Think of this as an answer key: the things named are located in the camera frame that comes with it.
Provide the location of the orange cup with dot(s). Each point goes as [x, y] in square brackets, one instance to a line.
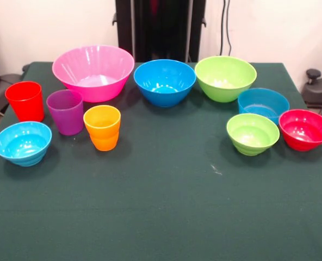
[102, 136]

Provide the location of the large blue bowl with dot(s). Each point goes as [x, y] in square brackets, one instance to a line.
[163, 98]

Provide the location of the large green bowl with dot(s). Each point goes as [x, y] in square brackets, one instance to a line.
[223, 92]

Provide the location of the dark green table cloth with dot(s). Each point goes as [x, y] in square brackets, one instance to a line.
[161, 204]

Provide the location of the small green bowl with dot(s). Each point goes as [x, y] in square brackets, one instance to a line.
[252, 141]

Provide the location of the purple cup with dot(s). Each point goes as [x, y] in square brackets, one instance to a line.
[67, 119]

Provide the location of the translucent blue bowl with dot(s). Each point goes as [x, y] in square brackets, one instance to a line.
[261, 100]

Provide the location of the red cup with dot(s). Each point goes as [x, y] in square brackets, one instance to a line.
[26, 108]

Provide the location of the small cyan bowl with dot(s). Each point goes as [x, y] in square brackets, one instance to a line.
[22, 146]

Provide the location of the small red bowl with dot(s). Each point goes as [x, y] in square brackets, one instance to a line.
[303, 136]

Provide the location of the black knobbed stand base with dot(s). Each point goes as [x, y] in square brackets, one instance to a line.
[317, 89]

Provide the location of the black equipment stand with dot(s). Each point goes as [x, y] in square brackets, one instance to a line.
[3, 89]

